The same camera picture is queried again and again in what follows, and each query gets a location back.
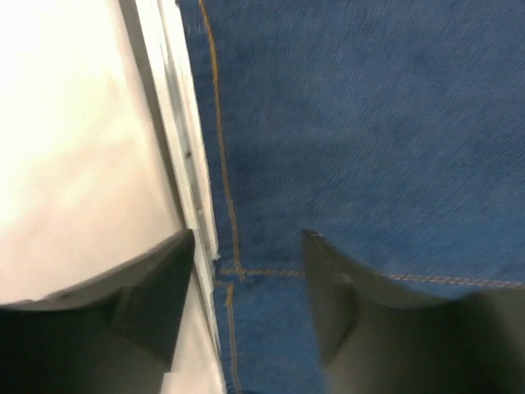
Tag metal table edge rail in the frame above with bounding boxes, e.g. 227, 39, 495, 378
119, 1, 226, 393

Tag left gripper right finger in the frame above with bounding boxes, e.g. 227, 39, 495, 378
302, 230, 524, 393

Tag dark blue denim trousers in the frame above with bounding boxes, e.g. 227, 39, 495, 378
180, 1, 524, 393

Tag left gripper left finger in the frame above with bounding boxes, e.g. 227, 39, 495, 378
1, 230, 195, 393

